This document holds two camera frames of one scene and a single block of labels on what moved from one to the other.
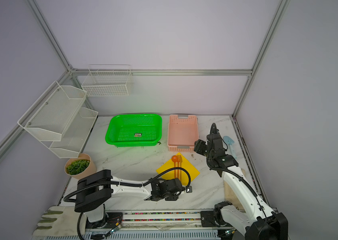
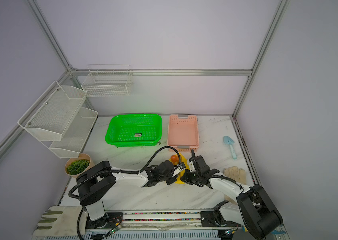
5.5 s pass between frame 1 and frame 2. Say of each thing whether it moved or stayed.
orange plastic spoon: stayed
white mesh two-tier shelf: stayed
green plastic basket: stayed
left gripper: moved
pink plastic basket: stayed
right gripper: moved
